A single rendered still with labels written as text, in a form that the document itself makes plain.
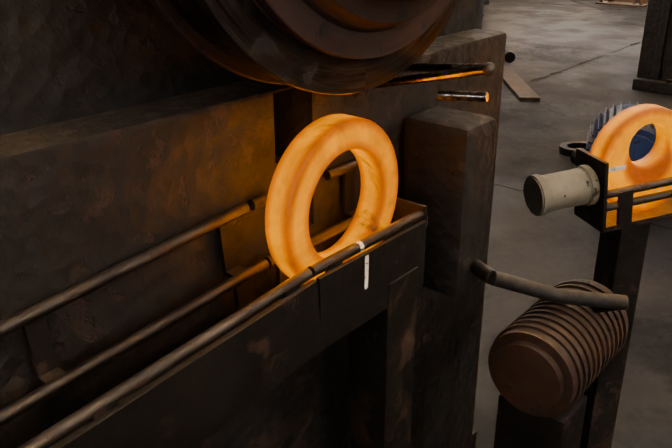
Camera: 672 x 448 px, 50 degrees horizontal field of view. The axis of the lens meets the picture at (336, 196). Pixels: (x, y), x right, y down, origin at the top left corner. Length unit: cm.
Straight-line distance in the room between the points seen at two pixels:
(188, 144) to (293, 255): 15
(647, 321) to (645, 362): 21
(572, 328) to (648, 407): 83
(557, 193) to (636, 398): 89
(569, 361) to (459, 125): 33
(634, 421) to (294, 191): 124
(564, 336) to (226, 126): 53
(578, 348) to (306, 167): 48
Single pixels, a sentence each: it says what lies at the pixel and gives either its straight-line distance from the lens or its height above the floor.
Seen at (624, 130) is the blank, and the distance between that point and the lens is 109.
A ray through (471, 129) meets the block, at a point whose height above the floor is 80.
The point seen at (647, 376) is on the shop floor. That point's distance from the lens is 194.
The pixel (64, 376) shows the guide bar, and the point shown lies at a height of 69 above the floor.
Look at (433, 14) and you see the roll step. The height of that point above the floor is 95.
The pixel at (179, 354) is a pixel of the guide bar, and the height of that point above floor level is 70.
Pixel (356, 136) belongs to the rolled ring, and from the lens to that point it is 75.
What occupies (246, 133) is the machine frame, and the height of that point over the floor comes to 83.
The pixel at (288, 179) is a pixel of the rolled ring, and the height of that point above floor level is 80.
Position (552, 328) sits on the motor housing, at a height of 53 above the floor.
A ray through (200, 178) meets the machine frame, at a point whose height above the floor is 80.
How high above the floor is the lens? 104
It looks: 22 degrees down
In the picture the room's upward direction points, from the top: straight up
